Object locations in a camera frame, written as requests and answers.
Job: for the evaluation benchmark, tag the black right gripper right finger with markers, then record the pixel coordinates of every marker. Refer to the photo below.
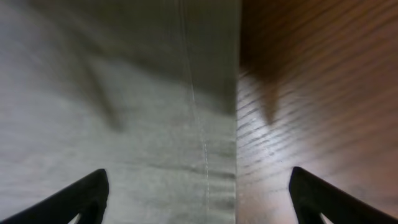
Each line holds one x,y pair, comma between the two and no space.
312,198

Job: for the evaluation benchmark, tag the light khaki shorts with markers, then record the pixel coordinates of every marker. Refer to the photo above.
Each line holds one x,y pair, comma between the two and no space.
143,89

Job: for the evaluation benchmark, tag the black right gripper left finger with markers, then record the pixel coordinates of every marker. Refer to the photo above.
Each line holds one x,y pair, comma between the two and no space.
86,198

